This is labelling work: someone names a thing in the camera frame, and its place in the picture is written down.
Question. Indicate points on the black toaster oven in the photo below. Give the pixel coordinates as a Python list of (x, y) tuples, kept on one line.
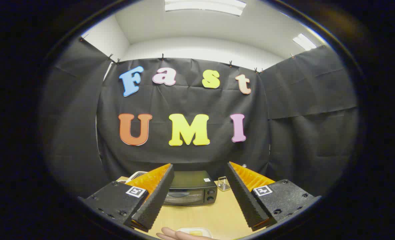
[(190, 186)]

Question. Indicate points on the white plate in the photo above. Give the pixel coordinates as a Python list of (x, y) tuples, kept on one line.
[(183, 230)]

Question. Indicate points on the golden bread roll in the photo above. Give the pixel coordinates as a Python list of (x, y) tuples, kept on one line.
[(195, 232)]

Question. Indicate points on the white toaster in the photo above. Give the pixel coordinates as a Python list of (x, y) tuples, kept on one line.
[(136, 175)]

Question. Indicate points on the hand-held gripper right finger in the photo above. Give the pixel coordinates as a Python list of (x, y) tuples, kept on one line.
[(244, 200)]

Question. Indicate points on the small ceiling light panel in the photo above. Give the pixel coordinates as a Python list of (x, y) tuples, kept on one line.
[(304, 42)]

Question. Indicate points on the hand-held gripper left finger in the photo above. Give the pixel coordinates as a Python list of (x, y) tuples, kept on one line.
[(155, 200)]

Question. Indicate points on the long ceiling light panel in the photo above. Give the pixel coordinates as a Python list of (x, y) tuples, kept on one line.
[(204, 6)]

